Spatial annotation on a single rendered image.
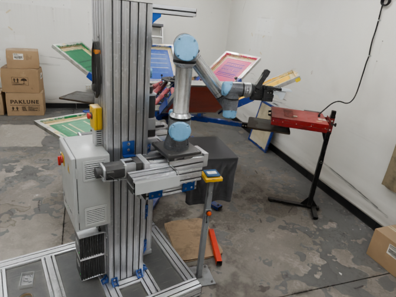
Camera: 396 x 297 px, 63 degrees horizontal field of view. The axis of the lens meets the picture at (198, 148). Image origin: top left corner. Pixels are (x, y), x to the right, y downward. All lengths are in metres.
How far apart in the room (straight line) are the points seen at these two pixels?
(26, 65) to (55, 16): 1.05
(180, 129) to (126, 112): 0.35
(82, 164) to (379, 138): 3.08
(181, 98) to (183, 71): 0.14
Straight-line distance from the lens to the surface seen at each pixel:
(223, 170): 2.67
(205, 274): 2.88
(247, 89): 1.71
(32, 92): 6.56
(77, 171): 1.86
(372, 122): 4.00
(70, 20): 6.80
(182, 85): 1.63
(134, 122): 1.90
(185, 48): 1.58
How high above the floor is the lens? 2.00
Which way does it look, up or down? 22 degrees down
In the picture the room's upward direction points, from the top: 6 degrees clockwise
